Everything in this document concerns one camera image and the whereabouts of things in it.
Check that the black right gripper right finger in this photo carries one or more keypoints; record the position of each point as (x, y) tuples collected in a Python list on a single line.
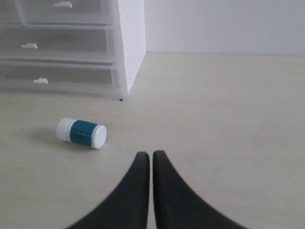
[(177, 206)]

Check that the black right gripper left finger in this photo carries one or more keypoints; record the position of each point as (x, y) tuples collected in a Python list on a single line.
[(127, 205)]

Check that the white bottle teal label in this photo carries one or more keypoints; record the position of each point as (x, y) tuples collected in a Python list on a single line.
[(82, 132)]

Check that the clear plastic storage box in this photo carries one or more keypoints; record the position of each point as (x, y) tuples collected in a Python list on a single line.
[(104, 79), (58, 44)]

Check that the white plastic drawer cabinet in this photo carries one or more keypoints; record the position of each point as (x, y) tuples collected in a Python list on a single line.
[(128, 27)]

